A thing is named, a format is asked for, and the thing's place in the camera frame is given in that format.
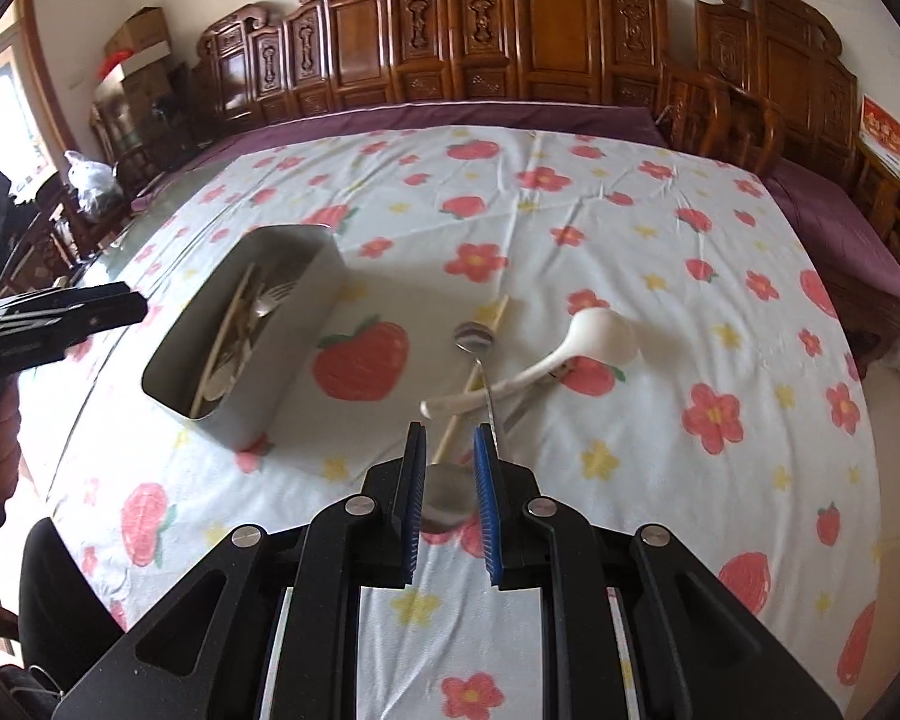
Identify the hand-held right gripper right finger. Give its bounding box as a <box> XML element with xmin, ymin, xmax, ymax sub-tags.
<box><xmin>472</xmin><ymin>423</ymin><xmax>845</xmax><ymax>720</ymax></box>

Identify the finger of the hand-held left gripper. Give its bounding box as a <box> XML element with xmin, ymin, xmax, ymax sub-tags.
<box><xmin>0</xmin><ymin>292</ymin><xmax>152</xmax><ymax>347</ymax></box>
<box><xmin>0</xmin><ymin>280</ymin><xmax>133</xmax><ymax>314</ymax></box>

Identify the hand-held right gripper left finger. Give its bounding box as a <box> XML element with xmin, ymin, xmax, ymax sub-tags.
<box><xmin>56</xmin><ymin>422</ymin><xmax>428</xmax><ymax>720</ymax></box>

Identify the wooden chopstick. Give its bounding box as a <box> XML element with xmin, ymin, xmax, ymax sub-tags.
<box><xmin>429</xmin><ymin>295</ymin><xmax>512</xmax><ymax>466</ymax></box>
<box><xmin>189</xmin><ymin>260</ymin><xmax>258</xmax><ymax>419</ymax></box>

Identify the grey metal tray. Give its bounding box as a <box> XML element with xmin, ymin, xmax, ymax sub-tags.
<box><xmin>140</xmin><ymin>223</ymin><xmax>348</xmax><ymax>448</ymax></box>

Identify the large white ceramic spoon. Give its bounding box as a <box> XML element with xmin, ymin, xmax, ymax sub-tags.
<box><xmin>418</xmin><ymin>307</ymin><xmax>639</xmax><ymax>422</ymax></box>

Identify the dark carved wooden chair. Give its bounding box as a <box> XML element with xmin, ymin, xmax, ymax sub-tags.
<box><xmin>36</xmin><ymin>178</ymin><xmax>134</xmax><ymax>272</ymax></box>

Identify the clear plastic bag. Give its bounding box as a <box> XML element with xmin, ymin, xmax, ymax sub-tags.
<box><xmin>63</xmin><ymin>149</ymin><xmax>119</xmax><ymax>216</ymax></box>

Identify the plain wooden armchair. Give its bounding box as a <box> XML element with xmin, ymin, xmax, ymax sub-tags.
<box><xmin>90</xmin><ymin>79</ymin><xmax>197</xmax><ymax>182</ymax></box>

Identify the floral strawberry tablecloth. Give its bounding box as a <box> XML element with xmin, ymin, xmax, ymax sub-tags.
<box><xmin>15</xmin><ymin>123</ymin><xmax>883</xmax><ymax>720</ymax></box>

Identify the wood framed glass door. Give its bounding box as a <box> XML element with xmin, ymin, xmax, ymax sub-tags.
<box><xmin>0</xmin><ymin>0</ymin><xmax>77</xmax><ymax>175</ymax></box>

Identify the white flat box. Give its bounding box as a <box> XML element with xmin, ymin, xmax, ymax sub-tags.
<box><xmin>93</xmin><ymin>51</ymin><xmax>175</xmax><ymax>92</ymax></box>

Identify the brown cardboard box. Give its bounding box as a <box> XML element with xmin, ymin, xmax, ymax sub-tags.
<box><xmin>103</xmin><ymin>7</ymin><xmax>173</xmax><ymax>62</ymax></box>

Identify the person's black trouser leg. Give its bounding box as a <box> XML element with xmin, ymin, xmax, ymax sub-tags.
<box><xmin>16</xmin><ymin>516</ymin><xmax>127</xmax><ymax>695</ymax></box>

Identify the long purple sofa cushion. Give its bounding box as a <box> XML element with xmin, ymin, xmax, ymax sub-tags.
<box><xmin>131</xmin><ymin>103</ymin><xmax>670</xmax><ymax>200</ymax></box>

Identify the square purple seat cushion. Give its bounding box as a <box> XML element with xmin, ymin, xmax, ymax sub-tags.
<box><xmin>763</xmin><ymin>160</ymin><xmax>900</xmax><ymax>301</ymax></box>

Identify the carved wooden sofa bench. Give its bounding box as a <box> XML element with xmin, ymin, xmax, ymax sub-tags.
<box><xmin>193</xmin><ymin>0</ymin><xmax>674</xmax><ymax>160</ymax></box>

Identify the carved wooden armchair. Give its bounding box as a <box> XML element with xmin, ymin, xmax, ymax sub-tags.
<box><xmin>658</xmin><ymin>0</ymin><xmax>900</xmax><ymax>362</ymax></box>

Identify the red gift box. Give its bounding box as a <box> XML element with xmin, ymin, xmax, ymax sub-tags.
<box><xmin>858</xmin><ymin>93</ymin><xmax>900</xmax><ymax>160</ymax></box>

